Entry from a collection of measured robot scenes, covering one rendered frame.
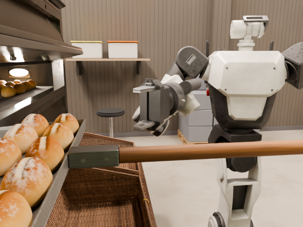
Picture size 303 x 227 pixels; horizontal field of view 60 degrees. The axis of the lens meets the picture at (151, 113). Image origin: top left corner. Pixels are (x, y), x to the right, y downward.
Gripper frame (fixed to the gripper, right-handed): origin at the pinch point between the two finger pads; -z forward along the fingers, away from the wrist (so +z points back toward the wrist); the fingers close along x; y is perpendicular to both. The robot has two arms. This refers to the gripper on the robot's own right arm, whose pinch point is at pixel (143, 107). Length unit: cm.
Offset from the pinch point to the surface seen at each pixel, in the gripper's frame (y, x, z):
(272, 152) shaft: 27.3, -7.1, 3.2
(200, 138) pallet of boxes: -77, -108, 319
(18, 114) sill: -61, -10, 13
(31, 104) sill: -71, -9, 26
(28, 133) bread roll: -18.7, -4.5, -16.0
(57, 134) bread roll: -12.2, -4.4, -14.2
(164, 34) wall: -160, 50, 365
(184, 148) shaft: 12.4, -5.7, -6.5
